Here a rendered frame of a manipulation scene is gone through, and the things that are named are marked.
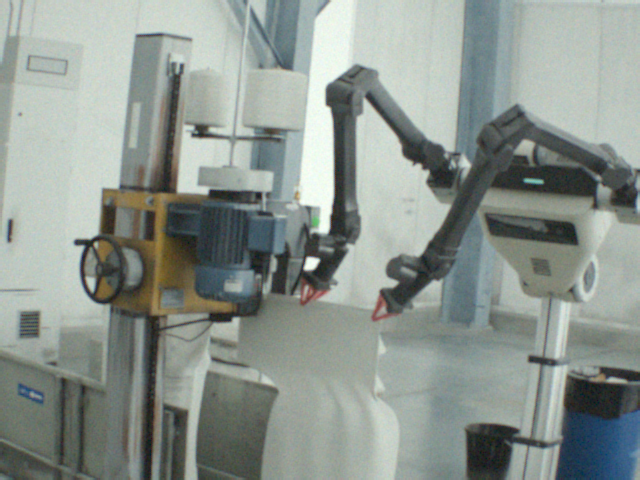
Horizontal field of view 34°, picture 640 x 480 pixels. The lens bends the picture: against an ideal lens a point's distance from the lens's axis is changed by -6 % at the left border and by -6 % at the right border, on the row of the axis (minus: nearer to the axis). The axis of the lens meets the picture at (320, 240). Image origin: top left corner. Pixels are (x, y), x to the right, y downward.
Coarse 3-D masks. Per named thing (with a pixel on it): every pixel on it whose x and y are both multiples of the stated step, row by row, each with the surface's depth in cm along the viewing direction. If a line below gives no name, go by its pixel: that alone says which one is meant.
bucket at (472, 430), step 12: (468, 432) 533; (480, 432) 552; (492, 432) 553; (504, 432) 550; (516, 432) 543; (468, 444) 535; (480, 444) 528; (492, 444) 526; (504, 444) 527; (468, 456) 536; (480, 456) 529; (492, 456) 527; (504, 456) 529; (468, 468) 536; (480, 468) 530; (492, 468) 528; (504, 468) 531
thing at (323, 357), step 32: (256, 320) 319; (288, 320) 312; (320, 320) 305; (352, 320) 298; (256, 352) 318; (288, 352) 312; (320, 352) 305; (352, 352) 297; (288, 384) 307; (320, 384) 303; (352, 384) 297; (288, 416) 303; (320, 416) 295; (352, 416) 290; (384, 416) 292; (288, 448) 302; (320, 448) 294; (352, 448) 289; (384, 448) 289
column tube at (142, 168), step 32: (160, 64) 282; (128, 96) 288; (160, 96) 283; (128, 128) 288; (160, 128) 285; (128, 160) 288; (160, 160) 286; (160, 192) 287; (128, 224) 287; (128, 320) 287; (160, 320) 292; (128, 352) 287; (160, 352) 293; (128, 384) 287; (160, 384) 294; (128, 416) 287; (160, 416) 295; (128, 448) 287
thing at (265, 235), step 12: (252, 216) 277; (264, 216) 282; (252, 228) 276; (264, 228) 275; (276, 228) 275; (252, 240) 276; (264, 240) 275; (276, 240) 276; (264, 252) 276; (276, 252) 276
